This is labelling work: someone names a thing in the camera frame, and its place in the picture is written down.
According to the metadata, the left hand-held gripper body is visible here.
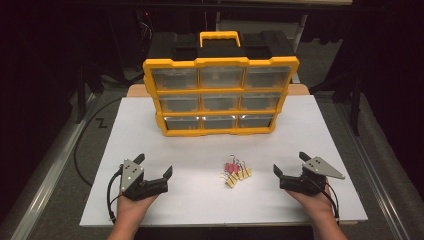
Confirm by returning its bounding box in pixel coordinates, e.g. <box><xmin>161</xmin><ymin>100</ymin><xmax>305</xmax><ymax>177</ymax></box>
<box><xmin>119</xmin><ymin>158</ymin><xmax>169</xmax><ymax>202</ymax></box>

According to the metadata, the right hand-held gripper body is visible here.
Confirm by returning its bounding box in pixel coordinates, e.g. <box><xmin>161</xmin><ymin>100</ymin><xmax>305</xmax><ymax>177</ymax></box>
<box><xmin>279</xmin><ymin>156</ymin><xmax>346</xmax><ymax>197</ymax></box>

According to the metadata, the clear plastic organizer drawer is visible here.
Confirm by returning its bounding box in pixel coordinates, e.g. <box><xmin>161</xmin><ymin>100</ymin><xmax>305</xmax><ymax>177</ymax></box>
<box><xmin>199</xmin><ymin>65</ymin><xmax>245</xmax><ymax>89</ymax></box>

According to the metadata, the yellow and black organizer cabinet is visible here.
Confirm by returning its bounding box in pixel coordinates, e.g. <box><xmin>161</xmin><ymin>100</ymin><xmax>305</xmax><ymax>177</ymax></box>
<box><xmin>142</xmin><ymin>30</ymin><xmax>300</xmax><ymax>138</ymax></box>

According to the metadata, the person's right hand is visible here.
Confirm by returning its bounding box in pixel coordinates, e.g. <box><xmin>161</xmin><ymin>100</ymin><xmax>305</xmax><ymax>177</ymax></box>
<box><xmin>286</xmin><ymin>184</ymin><xmax>337</xmax><ymax>227</ymax></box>

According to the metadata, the person's left hand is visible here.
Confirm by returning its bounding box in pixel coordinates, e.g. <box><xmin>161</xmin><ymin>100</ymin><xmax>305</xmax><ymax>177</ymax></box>
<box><xmin>115</xmin><ymin>195</ymin><xmax>159</xmax><ymax>223</ymax></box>

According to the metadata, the white board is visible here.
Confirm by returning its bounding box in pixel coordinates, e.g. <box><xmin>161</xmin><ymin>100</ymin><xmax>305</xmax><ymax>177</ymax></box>
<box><xmin>79</xmin><ymin>94</ymin><xmax>369</xmax><ymax>228</ymax></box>

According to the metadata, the wooden table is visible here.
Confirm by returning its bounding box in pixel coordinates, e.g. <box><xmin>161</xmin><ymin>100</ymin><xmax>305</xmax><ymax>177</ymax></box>
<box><xmin>126</xmin><ymin>83</ymin><xmax>311</xmax><ymax>98</ymax></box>

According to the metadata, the black metal stand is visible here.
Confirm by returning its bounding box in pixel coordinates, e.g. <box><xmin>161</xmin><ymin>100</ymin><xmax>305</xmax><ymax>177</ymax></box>
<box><xmin>74</xmin><ymin>63</ymin><xmax>104</xmax><ymax>124</ymax></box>
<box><xmin>309</xmin><ymin>66</ymin><xmax>364</xmax><ymax>136</ymax></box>

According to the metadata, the set of clear drawers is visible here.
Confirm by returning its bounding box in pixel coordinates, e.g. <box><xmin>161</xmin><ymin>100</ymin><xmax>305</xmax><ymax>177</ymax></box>
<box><xmin>151</xmin><ymin>65</ymin><xmax>292</xmax><ymax>131</ymax></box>

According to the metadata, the grey metal pole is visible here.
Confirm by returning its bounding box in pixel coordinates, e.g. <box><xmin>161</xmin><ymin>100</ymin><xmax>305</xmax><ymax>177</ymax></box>
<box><xmin>293</xmin><ymin>13</ymin><xmax>309</xmax><ymax>51</ymax></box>

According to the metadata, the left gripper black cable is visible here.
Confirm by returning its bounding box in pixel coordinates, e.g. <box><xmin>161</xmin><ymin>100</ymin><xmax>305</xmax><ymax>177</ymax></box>
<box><xmin>105</xmin><ymin>168</ymin><xmax>123</xmax><ymax>224</ymax></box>

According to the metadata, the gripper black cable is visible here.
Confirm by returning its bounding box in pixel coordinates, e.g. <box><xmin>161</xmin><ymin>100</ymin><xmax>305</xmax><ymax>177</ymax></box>
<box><xmin>306</xmin><ymin>176</ymin><xmax>341</xmax><ymax>225</ymax></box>
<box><xmin>105</xmin><ymin>168</ymin><xmax>123</xmax><ymax>224</ymax></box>

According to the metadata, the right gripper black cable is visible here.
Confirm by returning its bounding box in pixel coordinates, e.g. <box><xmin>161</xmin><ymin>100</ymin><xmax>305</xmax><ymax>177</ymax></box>
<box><xmin>306</xmin><ymin>176</ymin><xmax>341</xmax><ymax>225</ymax></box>

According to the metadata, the black floor cable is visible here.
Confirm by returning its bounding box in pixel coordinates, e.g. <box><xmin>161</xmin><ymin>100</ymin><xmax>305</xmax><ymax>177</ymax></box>
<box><xmin>73</xmin><ymin>96</ymin><xmax>129</xmax><ymax>188</ymax></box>

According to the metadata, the metal floor rail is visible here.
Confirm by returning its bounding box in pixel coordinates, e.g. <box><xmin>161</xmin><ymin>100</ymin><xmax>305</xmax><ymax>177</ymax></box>
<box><xmin>6</xmin><ymin>93</ymin><xmax>98</xmax><ymax>240</ymax></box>
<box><xmin>334</xmin><ymin>101</ymin><xmax>414</xmax><ymax>240</ymax></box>

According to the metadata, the bundle of wires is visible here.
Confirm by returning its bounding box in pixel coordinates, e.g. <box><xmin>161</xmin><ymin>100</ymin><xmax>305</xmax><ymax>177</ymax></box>
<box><xmin>136</xmin><ymin>9</ymin><xmax>156</xmax><ymax>51</ymax></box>

